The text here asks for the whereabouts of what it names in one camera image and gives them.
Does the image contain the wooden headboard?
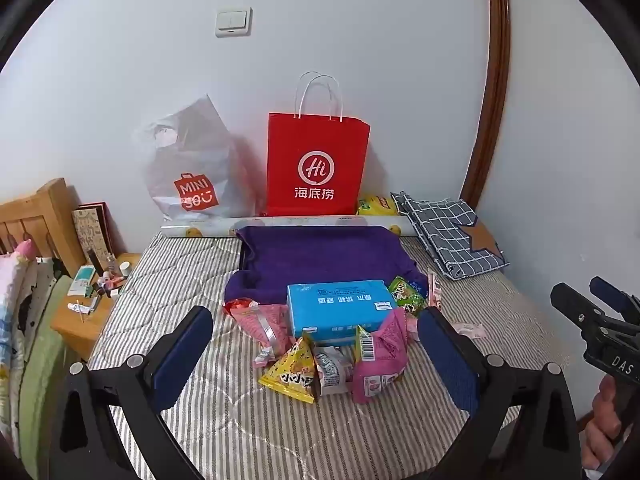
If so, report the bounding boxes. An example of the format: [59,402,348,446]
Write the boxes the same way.
[0,177,86,276]

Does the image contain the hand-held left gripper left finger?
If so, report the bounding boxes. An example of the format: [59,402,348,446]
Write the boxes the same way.
[50,305,216,480]

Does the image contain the green blanket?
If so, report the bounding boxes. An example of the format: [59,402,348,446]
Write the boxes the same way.
[17,275,81,478]

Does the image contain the pink printed pillow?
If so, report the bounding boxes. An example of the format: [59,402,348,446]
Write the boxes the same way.
[0,239,38,461]

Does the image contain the illustrated notebook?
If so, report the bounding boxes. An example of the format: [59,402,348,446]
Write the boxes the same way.
[71,202,117,271]

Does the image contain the white wall light switch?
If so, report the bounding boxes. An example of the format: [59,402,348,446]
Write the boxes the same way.
[215,7,253,38]

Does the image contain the rolled patterned plastic sheet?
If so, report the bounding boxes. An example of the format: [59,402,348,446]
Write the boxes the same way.
[161,214,416,238]

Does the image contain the teal and white tube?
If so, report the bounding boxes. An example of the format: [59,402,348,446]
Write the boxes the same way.
[67,266,97,297]

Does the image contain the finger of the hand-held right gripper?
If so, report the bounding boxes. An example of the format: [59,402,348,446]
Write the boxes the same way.
[551,282,621,333]
[590,276,640,321]

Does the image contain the large magenta snack packet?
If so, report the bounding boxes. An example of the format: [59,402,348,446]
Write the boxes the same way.
[352,307,410,406]

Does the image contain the person's right hand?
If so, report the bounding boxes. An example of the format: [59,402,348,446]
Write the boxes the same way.
[582,375,626,468]

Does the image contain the blue tissue pack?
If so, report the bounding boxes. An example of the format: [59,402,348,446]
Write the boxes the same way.
[286,279,401,341]

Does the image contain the purple towel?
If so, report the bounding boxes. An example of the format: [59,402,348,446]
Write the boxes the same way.
[223,225,431,306]

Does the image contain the brown wooden door frame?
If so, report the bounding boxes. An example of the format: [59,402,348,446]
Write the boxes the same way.
[460,0,512,206]

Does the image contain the green snack packet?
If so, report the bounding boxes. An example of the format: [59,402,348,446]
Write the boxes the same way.
[389,276,428,315]

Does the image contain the white and black snack packet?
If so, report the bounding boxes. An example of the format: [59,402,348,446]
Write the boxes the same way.
[312,345,356,396]

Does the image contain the red paper shopping bag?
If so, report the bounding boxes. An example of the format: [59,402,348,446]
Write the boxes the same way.
[266,71,371,217]

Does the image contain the blue checked cloth with star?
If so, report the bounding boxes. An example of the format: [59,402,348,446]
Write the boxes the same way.
[390,191,510,281]

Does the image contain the white plastic shopping bag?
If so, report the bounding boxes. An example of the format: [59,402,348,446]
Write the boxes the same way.
[132,94,258,222]

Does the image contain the pink packet with silver stripe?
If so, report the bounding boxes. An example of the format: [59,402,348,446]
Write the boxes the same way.
[235,302,296,368]

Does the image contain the yellow snack bag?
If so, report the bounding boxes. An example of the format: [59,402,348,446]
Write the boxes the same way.
[356,195,401,217]

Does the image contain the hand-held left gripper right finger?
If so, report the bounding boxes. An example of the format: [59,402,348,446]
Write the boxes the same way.
[417,306,583,480]

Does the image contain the slim pink-red snack packet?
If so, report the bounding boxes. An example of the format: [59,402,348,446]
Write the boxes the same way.
[427,272,446,308]

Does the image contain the wooden nightstand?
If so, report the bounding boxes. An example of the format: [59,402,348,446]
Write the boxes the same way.
[51,252,143,361]

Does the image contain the white cloth with black print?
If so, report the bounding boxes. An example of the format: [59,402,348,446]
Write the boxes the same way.
[25,257,71,341]

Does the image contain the yellow triangular snack packet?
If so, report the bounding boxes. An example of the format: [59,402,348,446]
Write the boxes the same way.
[258,332,321,405]

